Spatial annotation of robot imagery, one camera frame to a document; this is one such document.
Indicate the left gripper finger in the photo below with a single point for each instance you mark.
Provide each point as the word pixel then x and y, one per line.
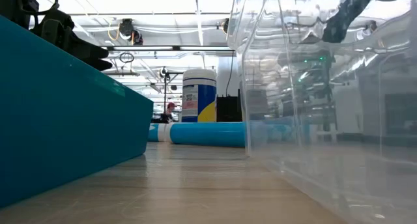
pixel 101 64
pixel 97 52

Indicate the blue silicone sealant tube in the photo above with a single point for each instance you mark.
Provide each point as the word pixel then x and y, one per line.
pixel 208 134
pixel 283 131
pixel 153 133

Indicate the white blue wipes canister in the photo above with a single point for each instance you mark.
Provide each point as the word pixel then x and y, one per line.
pixel 198 97

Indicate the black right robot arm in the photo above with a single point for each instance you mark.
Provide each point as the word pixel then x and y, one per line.
pixel 345 15

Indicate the teal plastic bin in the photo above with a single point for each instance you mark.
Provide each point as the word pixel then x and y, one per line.
pixel 65 120

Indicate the black tripod stand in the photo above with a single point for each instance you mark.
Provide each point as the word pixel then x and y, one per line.
pixel 165 87

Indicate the person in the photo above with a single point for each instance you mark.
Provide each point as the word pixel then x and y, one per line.
pixel 169 111

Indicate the black perforated computer case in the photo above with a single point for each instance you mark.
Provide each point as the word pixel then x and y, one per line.
pixel 228 108

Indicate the clear plastic bin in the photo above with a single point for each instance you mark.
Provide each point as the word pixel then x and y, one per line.
pixel 325 152

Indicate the black overhead camera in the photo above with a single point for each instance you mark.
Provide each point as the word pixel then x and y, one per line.
pixel 130 30

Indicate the black aluminium table frame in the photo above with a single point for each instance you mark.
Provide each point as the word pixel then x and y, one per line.
pixel 163 48

